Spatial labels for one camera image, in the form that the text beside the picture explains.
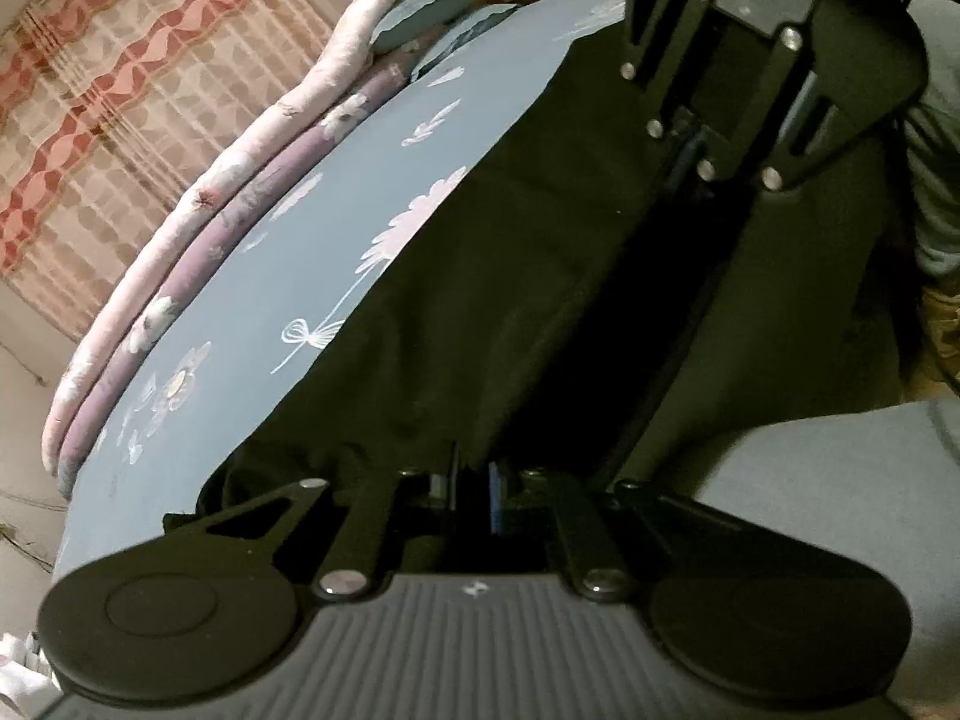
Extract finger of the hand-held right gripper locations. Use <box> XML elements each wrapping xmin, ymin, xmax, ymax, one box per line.
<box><xmin>739</xmin><ymin>26</ymin><xmax>893</xmax><ymax>192</ymax></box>
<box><xmin>622</xmin><ymin>0</ymin><xmax>721</xmax><ymax>182</ymax></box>

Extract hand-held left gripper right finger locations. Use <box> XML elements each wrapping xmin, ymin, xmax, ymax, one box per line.
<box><xmin>487</xmin><ymin>463</ymin><xmax>721</xmax><ymax>602</ymax></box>

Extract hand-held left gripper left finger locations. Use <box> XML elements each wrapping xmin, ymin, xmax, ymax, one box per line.
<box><xmin>202</xmin><ymin>441</ymin><xmax>462</xmax><ymax>601</ymax></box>

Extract black pants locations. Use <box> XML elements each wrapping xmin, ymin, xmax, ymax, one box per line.
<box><xmin>161</xmin><ymin>15</ymin><xmax>912</xmax><ymax>578</ymax></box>

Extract pink and white clothes pile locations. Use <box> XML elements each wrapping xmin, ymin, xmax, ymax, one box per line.
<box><xmin>0</xmin><ymin>630</ymin><xmax>53</xmax><ymax>698</ymax></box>

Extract flat teal pillow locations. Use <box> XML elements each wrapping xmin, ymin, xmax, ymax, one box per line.
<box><xmin>416</xmin><ymin>4</ymin><xmax>522</xmax><ymax>80</ymax></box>

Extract large teal pillow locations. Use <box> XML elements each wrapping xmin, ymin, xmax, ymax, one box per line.
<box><xmin>371</xmin><ymin>0</ymin><xmax>500</xmax><ymax>57</ymax></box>

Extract bed with blue floral sheet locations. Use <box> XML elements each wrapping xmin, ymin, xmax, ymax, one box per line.
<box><xmin>56</xmin><ymin>0</ymin><xmax>960</xmax><ymax>720</ymax></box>

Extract purple floral quilt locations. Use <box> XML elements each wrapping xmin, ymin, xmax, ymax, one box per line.
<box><xmin>56</xmin><ymin>52</ymin><xmax>421</xmax><ymax>496</ymax></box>

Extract pink floral quilt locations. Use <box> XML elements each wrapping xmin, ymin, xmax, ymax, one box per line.
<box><xmin>41</xmin><ymin>0</ymin><xmax>410</xmax><ymax>473</ymax></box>

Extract patterned beige curtain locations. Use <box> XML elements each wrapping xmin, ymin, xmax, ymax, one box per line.
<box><xmin>0</xmin><ymin>0</ymin><xmax>338</xmax><ymax>338</ymax></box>

